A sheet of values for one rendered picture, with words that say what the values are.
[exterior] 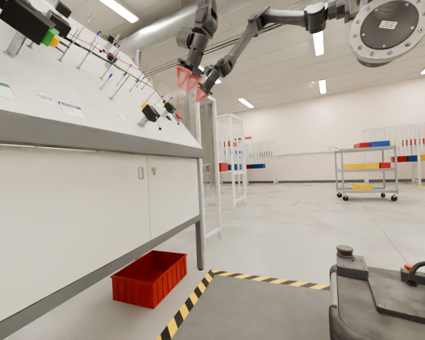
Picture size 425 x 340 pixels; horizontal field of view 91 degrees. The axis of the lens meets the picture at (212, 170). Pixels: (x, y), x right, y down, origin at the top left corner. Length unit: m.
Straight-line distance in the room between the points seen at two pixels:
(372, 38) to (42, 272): 1.17
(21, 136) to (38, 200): 0.17
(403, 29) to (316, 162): 8.22
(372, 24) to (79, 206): 1.08
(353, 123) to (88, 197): 8.87
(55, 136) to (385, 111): 9.16
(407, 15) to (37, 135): 1.07
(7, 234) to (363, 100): 9.29
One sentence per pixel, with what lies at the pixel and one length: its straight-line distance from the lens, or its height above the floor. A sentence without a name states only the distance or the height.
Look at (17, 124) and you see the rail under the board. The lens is 0.65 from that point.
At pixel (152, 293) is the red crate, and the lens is 1.30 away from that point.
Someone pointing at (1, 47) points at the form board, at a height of 1.09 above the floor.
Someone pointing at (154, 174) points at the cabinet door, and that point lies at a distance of 1.03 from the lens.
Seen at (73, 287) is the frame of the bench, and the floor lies 0.39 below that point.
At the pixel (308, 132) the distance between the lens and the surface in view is 9.13.
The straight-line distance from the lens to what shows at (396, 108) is 9.37.
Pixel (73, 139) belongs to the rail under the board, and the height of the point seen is 0.82.
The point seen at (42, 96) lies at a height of 0.95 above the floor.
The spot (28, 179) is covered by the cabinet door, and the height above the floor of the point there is 0.71.
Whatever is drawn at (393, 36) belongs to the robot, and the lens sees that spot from 0.93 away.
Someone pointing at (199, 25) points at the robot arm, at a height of 1.23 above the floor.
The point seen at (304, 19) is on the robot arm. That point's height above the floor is 1.45.
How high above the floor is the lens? 0.72
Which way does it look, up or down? level
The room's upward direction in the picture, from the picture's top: 3 degrees counter-clockwise
